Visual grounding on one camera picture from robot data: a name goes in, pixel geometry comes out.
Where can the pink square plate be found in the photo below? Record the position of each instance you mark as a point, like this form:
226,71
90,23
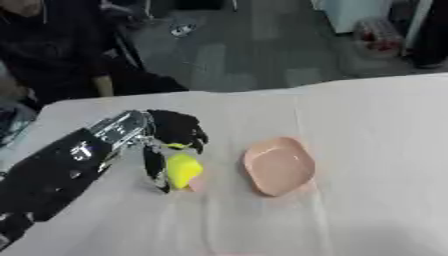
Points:
279,165

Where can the red and clear bag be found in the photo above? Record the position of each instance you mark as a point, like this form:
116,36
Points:
378,38

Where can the white shoe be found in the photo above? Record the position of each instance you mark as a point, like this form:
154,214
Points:
182,29

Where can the yellow block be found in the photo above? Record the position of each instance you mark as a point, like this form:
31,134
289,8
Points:
184,169

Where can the white cabinet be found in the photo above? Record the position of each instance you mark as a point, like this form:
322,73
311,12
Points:
353,13

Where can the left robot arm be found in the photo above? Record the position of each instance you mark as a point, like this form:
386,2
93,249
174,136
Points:
64,166

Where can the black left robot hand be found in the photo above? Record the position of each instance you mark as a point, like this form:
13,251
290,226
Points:
175,128

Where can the person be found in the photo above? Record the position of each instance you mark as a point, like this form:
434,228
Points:
58,46

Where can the pink block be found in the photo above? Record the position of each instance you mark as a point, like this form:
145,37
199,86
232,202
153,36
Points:
196,184

